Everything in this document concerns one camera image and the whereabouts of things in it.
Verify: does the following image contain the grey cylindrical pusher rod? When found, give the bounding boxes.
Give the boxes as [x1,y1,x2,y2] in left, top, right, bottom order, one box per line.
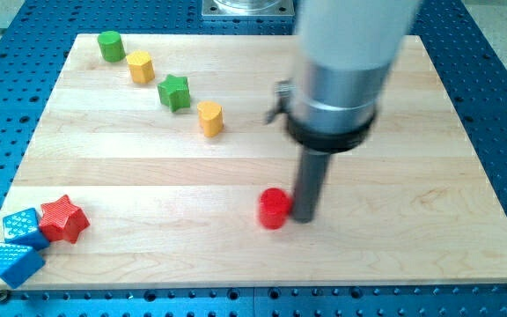
[291,147,331,223]

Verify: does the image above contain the red cylinder block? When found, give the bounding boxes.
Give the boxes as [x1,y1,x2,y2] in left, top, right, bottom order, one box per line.
[258,188,292,230]

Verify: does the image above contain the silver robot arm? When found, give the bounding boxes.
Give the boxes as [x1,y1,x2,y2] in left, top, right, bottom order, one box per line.
[266,0,423,223]

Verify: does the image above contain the yellow heart block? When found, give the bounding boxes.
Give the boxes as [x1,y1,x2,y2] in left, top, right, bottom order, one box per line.
[197,100,224,137]

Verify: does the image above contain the wooden board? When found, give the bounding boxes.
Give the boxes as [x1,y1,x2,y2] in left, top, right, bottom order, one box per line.
[0,33,507,290]

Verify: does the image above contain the green star block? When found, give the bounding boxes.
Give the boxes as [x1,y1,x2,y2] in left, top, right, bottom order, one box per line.
[158,74,191,113]

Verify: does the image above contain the yellow hexagon block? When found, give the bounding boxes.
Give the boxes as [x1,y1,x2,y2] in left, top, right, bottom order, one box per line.
[126,50,155,84]

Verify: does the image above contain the green cylinder block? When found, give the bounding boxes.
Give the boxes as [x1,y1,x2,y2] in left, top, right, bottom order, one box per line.
[97,31,126,63]

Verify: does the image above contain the red star block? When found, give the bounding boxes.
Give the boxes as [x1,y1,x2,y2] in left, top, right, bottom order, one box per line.
[39,195,90,244]

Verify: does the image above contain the blue cube block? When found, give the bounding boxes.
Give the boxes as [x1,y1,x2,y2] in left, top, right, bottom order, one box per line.
[2,208,50,251]

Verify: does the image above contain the blue triangle block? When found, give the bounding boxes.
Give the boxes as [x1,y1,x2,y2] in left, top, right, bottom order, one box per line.
[0,242,46,289]

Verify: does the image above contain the blue perforated metal table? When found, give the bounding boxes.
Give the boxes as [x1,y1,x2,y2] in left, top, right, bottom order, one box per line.
[0,1,507,316]

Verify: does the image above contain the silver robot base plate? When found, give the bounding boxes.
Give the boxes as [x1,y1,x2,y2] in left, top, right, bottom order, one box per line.
[201,0,295,19]

